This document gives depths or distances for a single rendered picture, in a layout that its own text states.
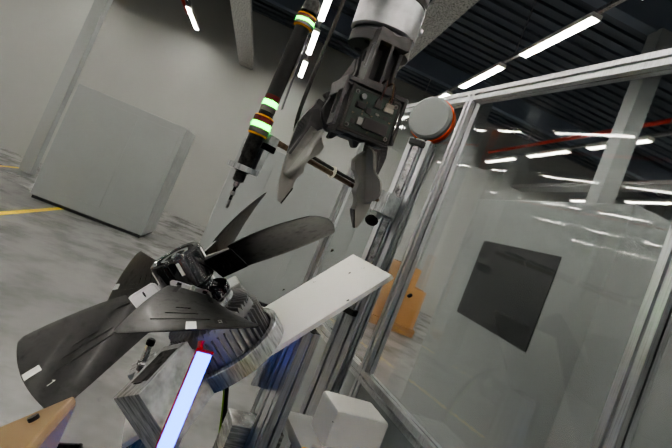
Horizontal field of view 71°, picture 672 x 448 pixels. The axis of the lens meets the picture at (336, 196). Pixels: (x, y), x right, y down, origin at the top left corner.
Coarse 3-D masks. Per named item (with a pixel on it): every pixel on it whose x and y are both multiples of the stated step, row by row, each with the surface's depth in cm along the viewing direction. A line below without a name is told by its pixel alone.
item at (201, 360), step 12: (204, 360) 66; (192, 372) 66; (204, 372) 66; (192, 384) 66; (180, 396) 65; (192, 396) 66; (180, 408) 66; (168, 420) 65; (180, 420) 66; (168, 432) 65; (168, 444) 65
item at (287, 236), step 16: (288, 224) 98; (304, 224) 101; (320, 224) 105; (240, 240) 102; (256, 240) 103; (272, 240) 105; (288, 240) 108; (304, 240) 111; (240, 256) 108; (256, 256) 110; (272, 256) 112
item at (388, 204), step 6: (384, 192) 147; (384, 198) 147; (390, 198) 147; (396, 198) 150; (372, 204) 149; (378, 204) 147; (384, 204) 146; (390, 204) 148; (396, 204) 151; (378, 210) 147; (384, 210) 146; (390, 210) 149; (396, 210) 153; (384, 216) 155; (390, 216) 151
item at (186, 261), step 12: (180, 252) 109; (192, 252) 103; (204, 252) 108; (156, 264) 106; (168, 264) 101; (180, 264) 101; (192, 264) 103; (204, 264) 105; (156, 276) 103; (168, 276) 101; (180, 276) 102; (192, 276) 103; (204, 276) 104; (204, 288) 106; (216, 288) 107; (228, 288) 108; (216, 300) 104
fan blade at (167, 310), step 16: (176, 288) 93; (144, 304) 83; (160, 304) 83; (176, 304) 84; (192, 304) 86; (208, 304) 90; (128, 320) 76; (144, 320) 76; (160, 320) 77; (176, 320) 77; (192, 320) 78; (208, 320) 79; (240, 320) 83
